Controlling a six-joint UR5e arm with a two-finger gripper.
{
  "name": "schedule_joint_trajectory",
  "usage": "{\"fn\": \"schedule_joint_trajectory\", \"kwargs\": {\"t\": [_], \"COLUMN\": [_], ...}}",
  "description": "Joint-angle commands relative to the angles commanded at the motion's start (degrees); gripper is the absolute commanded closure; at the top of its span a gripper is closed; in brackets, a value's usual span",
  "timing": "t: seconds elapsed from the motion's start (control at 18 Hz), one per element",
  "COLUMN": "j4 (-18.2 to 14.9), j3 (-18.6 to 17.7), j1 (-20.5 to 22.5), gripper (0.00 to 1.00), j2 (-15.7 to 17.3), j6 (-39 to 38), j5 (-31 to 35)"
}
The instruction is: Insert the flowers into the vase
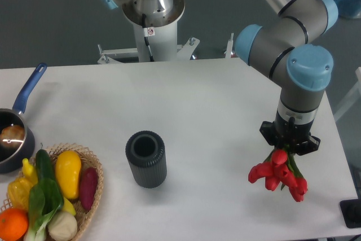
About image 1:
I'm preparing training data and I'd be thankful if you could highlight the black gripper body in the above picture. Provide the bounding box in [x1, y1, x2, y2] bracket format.
[259, 116, 320, 156]

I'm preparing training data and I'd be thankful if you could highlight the red tulip bouquet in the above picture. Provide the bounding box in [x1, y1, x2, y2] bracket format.
[248, 148, 308, 202]

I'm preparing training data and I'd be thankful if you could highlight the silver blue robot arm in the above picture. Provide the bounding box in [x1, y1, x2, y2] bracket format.
[103, 0, 338, 155]

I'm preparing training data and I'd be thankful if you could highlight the dark grey ribbed vase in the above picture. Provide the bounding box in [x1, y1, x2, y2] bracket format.
[125, 130, 167, 189]

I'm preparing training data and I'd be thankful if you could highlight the black device at edge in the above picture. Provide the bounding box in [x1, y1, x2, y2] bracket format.
[340, 199, 360, 229]

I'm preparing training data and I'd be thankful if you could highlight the purple sweet potato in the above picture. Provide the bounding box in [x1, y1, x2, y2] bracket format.
[79, 167, 98, 212]

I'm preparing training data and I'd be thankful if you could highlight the yellow mango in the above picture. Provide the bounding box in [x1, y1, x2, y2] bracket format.
[55, 150, 82, 200]

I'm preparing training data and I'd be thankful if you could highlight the beige garlic bulb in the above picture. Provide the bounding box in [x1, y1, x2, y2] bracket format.
[48, 211, 77, 241]

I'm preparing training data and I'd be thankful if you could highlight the green cucumber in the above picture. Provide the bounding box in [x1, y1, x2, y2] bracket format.
[36, 149, 56, 181]

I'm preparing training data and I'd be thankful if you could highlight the green bok choy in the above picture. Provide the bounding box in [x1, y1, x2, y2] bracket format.
[24, 178, 64, 240]

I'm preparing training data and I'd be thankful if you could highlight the small yellow squash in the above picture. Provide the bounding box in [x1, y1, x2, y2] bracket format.
[22, 158, 38, 185]

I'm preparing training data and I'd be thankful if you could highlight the yellow bell pepper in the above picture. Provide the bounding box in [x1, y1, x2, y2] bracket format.
[7, 177, 33, 212]

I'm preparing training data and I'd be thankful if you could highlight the browned patty in pan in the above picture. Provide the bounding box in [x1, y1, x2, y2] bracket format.
[1, 125, 25, 148]

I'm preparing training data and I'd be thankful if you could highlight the orange fruit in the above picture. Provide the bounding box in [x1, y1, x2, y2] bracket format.
[1, 208, 29, 241]

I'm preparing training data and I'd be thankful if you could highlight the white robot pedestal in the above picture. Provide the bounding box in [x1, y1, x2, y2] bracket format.
[98, 0, 200, 64]

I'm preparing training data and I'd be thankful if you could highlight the black cable on pedestal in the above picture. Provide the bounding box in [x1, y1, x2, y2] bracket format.
[142, 12, 155, 62]

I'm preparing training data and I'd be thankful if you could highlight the blue handled saucepan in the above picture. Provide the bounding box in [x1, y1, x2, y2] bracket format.
[1, 63, 47, 174]

